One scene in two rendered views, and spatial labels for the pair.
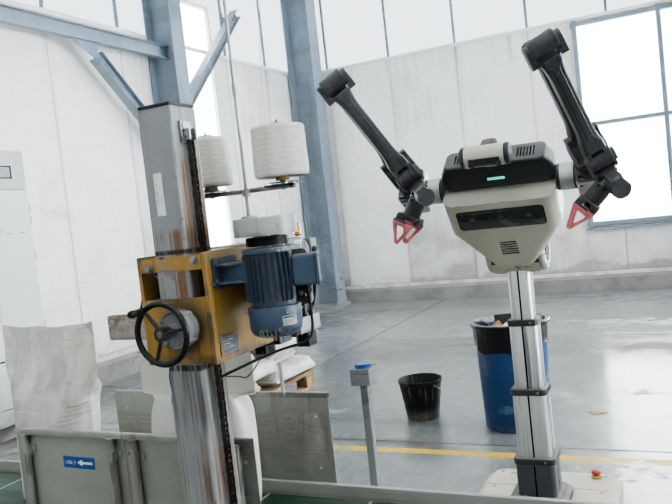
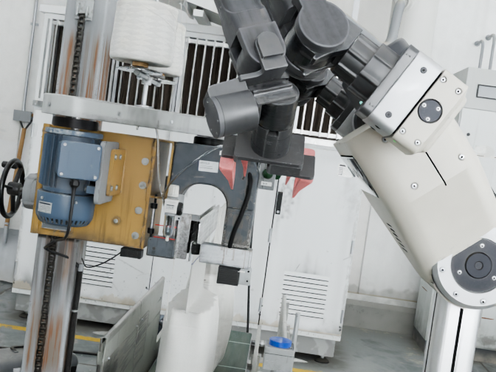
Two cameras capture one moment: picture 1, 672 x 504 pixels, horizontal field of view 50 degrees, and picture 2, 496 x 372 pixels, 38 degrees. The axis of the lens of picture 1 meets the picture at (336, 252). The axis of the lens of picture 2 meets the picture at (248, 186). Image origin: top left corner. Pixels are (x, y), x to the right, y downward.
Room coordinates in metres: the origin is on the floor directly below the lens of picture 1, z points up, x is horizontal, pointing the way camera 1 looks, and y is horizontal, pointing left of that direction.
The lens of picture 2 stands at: (1.70, -1.75, 1.35)
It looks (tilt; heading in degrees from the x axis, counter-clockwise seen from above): 3 degrees down; 66
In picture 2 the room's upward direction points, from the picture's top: 8 degrees clockwise
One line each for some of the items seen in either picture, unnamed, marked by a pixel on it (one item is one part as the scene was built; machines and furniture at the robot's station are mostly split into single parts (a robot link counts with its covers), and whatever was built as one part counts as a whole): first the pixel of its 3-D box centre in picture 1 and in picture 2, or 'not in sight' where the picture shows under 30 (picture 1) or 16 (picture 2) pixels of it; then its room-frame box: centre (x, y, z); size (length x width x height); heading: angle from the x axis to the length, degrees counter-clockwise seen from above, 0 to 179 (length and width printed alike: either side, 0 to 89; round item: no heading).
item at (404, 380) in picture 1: (421, 397); not in sight; (4.74, -0.46, 0.13); 0.30 x 0.30 x 0.26
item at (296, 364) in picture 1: (275, 370); not in sight; (5.77, 0.59, 0.20); 0.67 x 0.43 x 0.15; 154
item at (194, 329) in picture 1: (178, 328); (35, 190); (1.99, 0.46, 1.14); 0.11 x 0.06 x 0.11; 64
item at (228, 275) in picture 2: (308, 337); (234, 275); (2.51, 0.13, 0.98); 0.09 x 0.05 x 0.05; 154
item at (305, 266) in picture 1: (307, 272); (77, 164); (2.03, 0.09, 1.25); 0.10 x 0.08 x 0.12; 179
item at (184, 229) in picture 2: not in sight; (183, 235); (2.37, 0.20, 1.08); 0.03 x 0.01 x 0.13; 154
